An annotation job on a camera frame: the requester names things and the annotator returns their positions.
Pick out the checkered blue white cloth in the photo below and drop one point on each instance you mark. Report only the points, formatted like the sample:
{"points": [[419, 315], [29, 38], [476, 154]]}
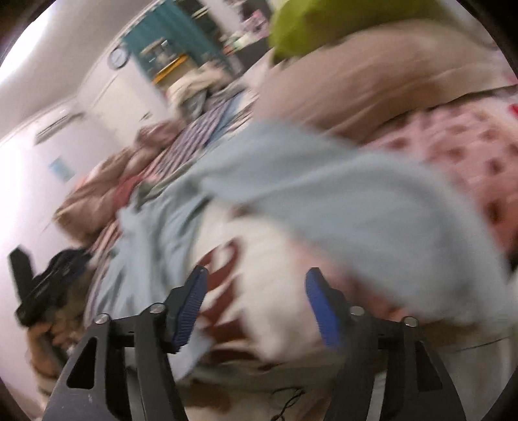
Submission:
{"points": [[198, 133]]}

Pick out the person's left hand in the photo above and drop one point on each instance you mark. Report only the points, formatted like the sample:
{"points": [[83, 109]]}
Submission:
{"points": [[46, 344]]}

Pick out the pile of clothes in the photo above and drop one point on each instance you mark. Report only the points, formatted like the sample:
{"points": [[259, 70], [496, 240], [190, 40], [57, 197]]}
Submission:
{"points": [[198, 91]]}

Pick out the beige pillow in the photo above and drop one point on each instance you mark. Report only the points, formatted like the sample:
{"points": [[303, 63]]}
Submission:
{"points": [[376, 85]]}

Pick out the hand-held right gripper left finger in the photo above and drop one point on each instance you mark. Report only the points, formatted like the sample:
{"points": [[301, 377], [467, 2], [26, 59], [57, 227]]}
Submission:
{"points": [[189, 307]]}

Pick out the teal curtain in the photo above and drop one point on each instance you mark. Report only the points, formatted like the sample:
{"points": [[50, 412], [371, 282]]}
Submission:
{"points": [[178, 36]]}

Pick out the wall air conditioner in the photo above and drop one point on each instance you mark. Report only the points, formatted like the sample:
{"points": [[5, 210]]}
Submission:
{"points": [[56, 123]]}

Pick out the blue wall sticker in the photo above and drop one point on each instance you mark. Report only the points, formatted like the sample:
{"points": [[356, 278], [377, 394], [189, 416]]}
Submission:
{"points": [[61, 168]]}

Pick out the green pillow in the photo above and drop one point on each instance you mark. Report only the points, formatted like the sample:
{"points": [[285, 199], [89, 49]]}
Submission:
{"points": [[344, 22]]}

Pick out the light blue white garment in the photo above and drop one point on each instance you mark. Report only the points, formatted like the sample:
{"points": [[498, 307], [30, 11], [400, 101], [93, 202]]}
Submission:
{"points": [[307, 226]]}

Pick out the round wall clock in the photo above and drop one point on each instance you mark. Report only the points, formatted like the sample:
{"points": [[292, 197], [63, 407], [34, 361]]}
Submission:
{"points": [[117, 56]]}

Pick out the pink patterned blanket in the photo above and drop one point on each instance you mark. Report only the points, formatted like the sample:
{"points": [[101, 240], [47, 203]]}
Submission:
{"points": [[461, 162]]}

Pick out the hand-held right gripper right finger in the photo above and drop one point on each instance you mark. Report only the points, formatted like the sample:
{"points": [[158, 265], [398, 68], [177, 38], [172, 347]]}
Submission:
{"points": [[321, 307]]}

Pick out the brown crumpled blanket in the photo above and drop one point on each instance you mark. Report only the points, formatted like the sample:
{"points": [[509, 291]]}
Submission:
{"points": [[105, 178]]}

